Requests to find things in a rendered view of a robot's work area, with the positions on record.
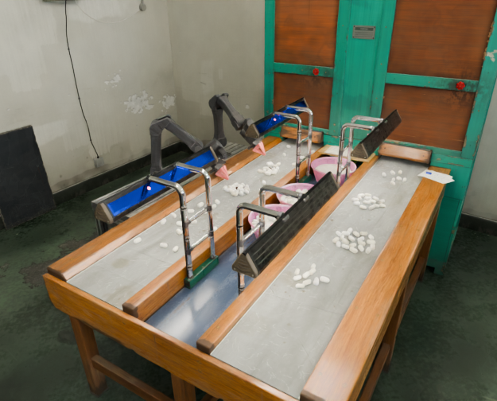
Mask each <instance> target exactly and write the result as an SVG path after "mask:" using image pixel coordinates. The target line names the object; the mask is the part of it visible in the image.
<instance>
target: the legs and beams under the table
mask: <svg viewBox="0 0 497 401"><path fill-rule="evenodd" d="M440 206H441V204H440ZM440 206H439V208H438V210H437V213H436V215H435V217H434V219H433V222H432V224H431V227H430V229H429V232H428V234H427V236H426V238H425V241H424V243H423V245H422V247H421V250H420V252H419V255H418V257H417V261H416V265H415V268H414V271H413V273H412V275H411V277H410V280H409V279H408V280H407V283H406V285H405V288H404V290H403V291H402V295H401V297H400V299H399V301H398V304H397V306H396V309H395V311H394V314H393V316H392V318H391V320H390V323H389V325H388V327H387V329H386V332H385V334H384V337H383V339H382V342H381V344H380V347H379V354H378V356H377V358H376V361H375V364H374V366H373V368H372V370H371V373H370V375H369V377H368V380H367V382H366V385H365V387H364V389H363V392H362V395H361V396H360V398H359V401H370V400H371V397H372V395H373V392H374V389H375V386H376V384H377V382H378V380H379V377H380V374H381V372H385V373H386V374H388V372H389V370H390V366H391V359H392V356H393V351H394V345H395V341H396V337H397V332H398V328H399V326H400V324H401V321H402V318H403V316H404V313H405V311H406V308H407V306H408V304H409V301H410V298H411V295H412V293H413V291H414V287H415V286H416V283H417V282H423V279H424V274H425V268H426V264H427V261H428V257H429V251H430V248H431V243H432V240H433V233H434V230H435V227H436V223H437V217H438V213H439V209H440ZM408 281H409V283H408ZM407 284H408V285H407ZM69 318H70V321H71V324H72V329H73V332H74V335H75V338H76V343H77V346H78V349H79V352H80V357H81V360H82V363H83V368H84V371H85V374H86V377H87V381H88V384H89V388H90V391H89V392H90V393H92V394H93V395H94V396H96V397H97V398H99V397H100V396H101V395H102V394H103V393H104V392H106V391H107V390H108V389H109V387H108V386H107V382H106V379H105V375H106V376H108V377H110V378H111V379H113V380H114V381H116V382H117V383H119V384H121V385H122V386H123V387H125V388H127V389H129V390H130V391H132V392H133V393H135V394H136V395H139V396H140V397H142V398H143V399H145V400H146V401H196V393H195V386H193V385H192V384H190V383H188V382H187V381H185V380H183V379H181V378H180V377H178V376H175V375H174V374H172V373H171V372H170V373H171V379H172V385H173V394H174V399H171V398H170V397H168V396H167V395H165V394H163V393H162V392H160V391H159V390H157V389H155V388H153V387H151V386H150V385H148V384H147V383H145V382H143V381H141V380H140V379H138V378H136V377H135V376H132V375H131V374H130V373H128V372H126V371H125V370H123V369H121V368H120V367H118V366H116V365H115V364H112V363H111V362H110V361H108V360H106V359H104V358H103V357H101V356H100V355H99V350H98V347H97V344H96V340H95V334H94V331H93V329H92V328H90V327H89V326H87V325H85V324H84V323H83V322H82V321H78V320H76V319H75V318H73V317H71V316H69ZM217 400H218V399H217V398H216V397H214V396H212V395H209V394H208V393H207V394H206V395H205V396H204V397H203V398H202V400H201V401H217Z"/></svg>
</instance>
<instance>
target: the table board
mask: <svg viewBox="0 0 497 401"><path fill-rule="evenodd" d="M42 276H43V279H44V281H45V286H46V289H47V291H48V294H49V299H50V301H51V303H52V304H53V305H54V306H55V307H56V308H57V309H58V310H60V311H62V312H64V313H66V314H67V315H69V316H71V317H73V318H75V319H76V320H78V321H82V322H83V323H84V324H85V325H87V326H89V327H90V328H92V329H94V330H96V331H97V332H99V333H101V334H102V335H104V336H106V337H109V338H110V339H112V340H114V341H116V342H117V343H119V344H121V345H122V346H124V347H126V348H128V349H133V350H134V351H135V352H136V353H137V354H138V355H140V356H142V357H144V358H146V359H147V360H149V361H151V362H153V363H155V364H157V365H159V366H160V367H162V368H164V369H165V370H167V371H169V372H171V373H172V374H174V375H175V376H178V377H180V378H181V379H183V380H185V381H187V382H188V383H190V384H192V385H193V386H195V387H198V388H199V389H200V390H202V391H205V392H207V393H208V394H209V395H212V396H214V397H216V398H217V399H222V400H223V401H299V400H297V399H295V398H293V397H291V396H289V395H287V394H285V393H283V392H281V391H279V390H277V389H275V388H273V387H271V386H269V385H267V384H266V383H263V382H262V381H260V380H257V379H255V378H254V377H252V376H249V375H247V374H246V373H244V372H241V371H240V370H238V369H236V368H233V367H232V366H230V365H228V364H225V363H224V362H222V361H220V360H217V359H216V358H214V357H212V356H209V355H208V354H207V353H205V352H202V351H200V350H199V349H197V348H194V347H192V346H191V345H188V344H186V343H184V342H183V341H180V340H178V339H176V338H175V337H172V336H170V335H169V334H167V333H164V332H162V331H161V330H159V329H156V328H154V327H153V326H151V325H149V324H147V323H145V322H144V321H141V320H139V319H137V318H136V317H133V316H131V315H129V314H128V313H125V312H123V311H121V310H119V309H117V308H115V307H113V306H111V305H109V304H107V303H106V302H103V301H101V300H99V299H98V298H95V297H93V296H92V295H90V294H88V293H86V292H84V291H82V290H80V289H78V288H76V287H74V286H72V285H70V284H68V283H66V282H64V281H62V280H60V279H58V278H56V277H54V276H52V275H50V274H48V273H46V274H43V275H42Z"/></svg>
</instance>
